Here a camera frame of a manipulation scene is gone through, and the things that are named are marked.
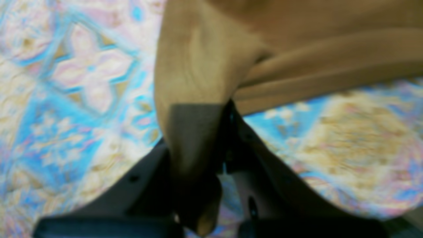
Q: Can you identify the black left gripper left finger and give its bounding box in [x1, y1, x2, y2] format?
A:
[33, 139, 184, 238]

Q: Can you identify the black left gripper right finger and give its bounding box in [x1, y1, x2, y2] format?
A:
[223, 101, 387, 238]

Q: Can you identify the brown t-shirt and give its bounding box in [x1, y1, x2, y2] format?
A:
[154, 0, 422, 237]

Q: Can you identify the patterned tablecloth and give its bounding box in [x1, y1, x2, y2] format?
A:
[0, 0, 422, 238]

